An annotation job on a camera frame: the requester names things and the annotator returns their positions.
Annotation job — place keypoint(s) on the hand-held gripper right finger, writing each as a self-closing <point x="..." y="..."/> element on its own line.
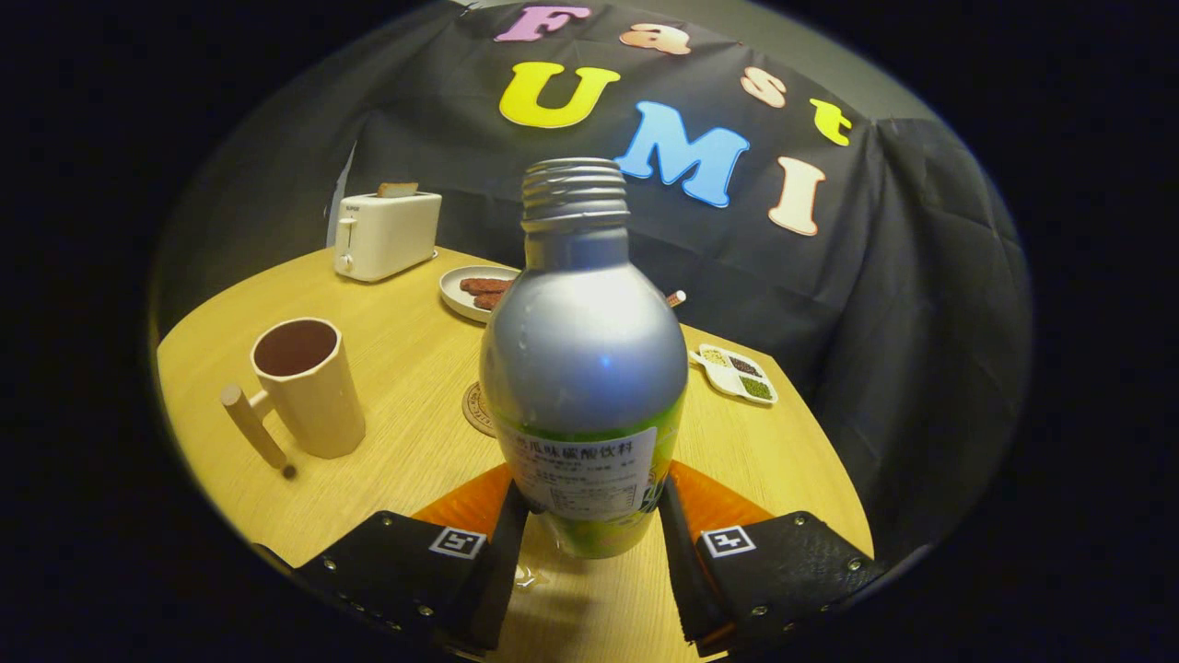
<point x="682" y="571"/>

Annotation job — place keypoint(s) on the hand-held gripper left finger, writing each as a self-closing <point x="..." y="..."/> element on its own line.
<point x="502" y="571"/>

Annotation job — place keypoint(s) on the round cork coaster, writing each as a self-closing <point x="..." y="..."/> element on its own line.
<point x="476" y="410"/>

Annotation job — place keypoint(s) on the silver juice bottle green label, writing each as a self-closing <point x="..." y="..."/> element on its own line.
<point x="580" y="368"/>

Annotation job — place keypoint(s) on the white divided bean dish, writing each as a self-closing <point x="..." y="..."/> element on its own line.
<point x="735" y="373"/>

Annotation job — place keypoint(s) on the wooden table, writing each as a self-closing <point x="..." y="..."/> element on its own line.
<point x="405" y="368"/>

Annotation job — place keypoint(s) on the brown meat slice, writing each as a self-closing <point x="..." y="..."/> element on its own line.
<point x="484" y="285"/>
<point x="488" y="301"/>

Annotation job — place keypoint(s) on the red white striped stick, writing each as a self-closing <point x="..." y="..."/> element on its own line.
<point x="676" y="298"/>

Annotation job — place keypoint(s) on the white round plate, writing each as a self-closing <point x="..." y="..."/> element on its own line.
<point x="456" y="295"/>

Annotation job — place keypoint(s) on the white toaster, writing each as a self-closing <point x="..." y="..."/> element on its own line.
<point x="391" y="235"/>

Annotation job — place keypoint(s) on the toast slice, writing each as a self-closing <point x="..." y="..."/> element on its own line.
<point x="398" y="190"/>

